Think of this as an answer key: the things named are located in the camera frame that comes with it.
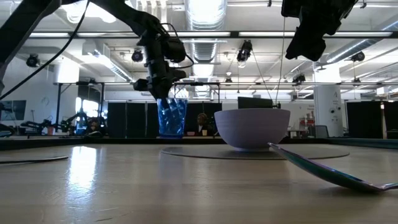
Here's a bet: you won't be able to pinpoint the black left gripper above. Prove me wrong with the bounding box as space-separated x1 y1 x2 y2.
133 30 187 108

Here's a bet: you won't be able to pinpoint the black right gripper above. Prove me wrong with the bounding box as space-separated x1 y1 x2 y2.
281 0 358 62

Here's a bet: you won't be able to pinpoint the iridescent metal spoon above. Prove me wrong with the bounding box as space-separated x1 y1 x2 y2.
267 142 398 193

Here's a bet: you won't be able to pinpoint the blue faceted plastic cup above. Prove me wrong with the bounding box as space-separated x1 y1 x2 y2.
156 98 188 139

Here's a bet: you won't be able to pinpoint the black partition panels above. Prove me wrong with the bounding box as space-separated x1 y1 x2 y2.
346 101 398 139
107 101 223 139

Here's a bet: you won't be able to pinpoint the person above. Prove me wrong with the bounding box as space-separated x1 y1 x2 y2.
195 112 215 137
85 117 105 138

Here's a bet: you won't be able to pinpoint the white column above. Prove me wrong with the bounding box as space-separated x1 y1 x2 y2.
313 63 345 138

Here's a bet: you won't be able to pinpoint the round grey placemat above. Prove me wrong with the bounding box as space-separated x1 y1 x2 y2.
160 144 351 161

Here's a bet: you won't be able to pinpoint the black bar with light strips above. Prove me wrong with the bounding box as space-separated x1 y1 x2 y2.
27 30 398 40

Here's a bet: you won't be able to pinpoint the black monitor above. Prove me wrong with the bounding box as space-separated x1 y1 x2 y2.
238 96 274 110

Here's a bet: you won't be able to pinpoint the grey office chair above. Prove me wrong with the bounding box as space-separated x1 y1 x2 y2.
314 124 330 139

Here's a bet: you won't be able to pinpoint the lavender bowl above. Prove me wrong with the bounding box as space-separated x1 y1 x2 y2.
213 108 291 152

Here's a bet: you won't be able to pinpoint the background black robot arms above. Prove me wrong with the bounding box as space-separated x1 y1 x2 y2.
20 110 90 138

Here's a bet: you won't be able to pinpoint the black background gantry frame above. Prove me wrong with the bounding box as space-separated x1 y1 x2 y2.
53 81 106 136
172 82 221 103

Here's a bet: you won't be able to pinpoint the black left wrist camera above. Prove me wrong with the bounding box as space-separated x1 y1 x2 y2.
161 34 187 63

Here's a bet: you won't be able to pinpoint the silver ventilation duct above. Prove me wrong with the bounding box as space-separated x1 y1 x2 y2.
183 0 228 100

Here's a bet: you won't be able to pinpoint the black table frame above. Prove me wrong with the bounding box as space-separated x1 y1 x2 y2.
0 136 398 152

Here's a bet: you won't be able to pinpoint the dark wall picture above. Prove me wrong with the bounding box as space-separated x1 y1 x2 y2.
0 100 27 121

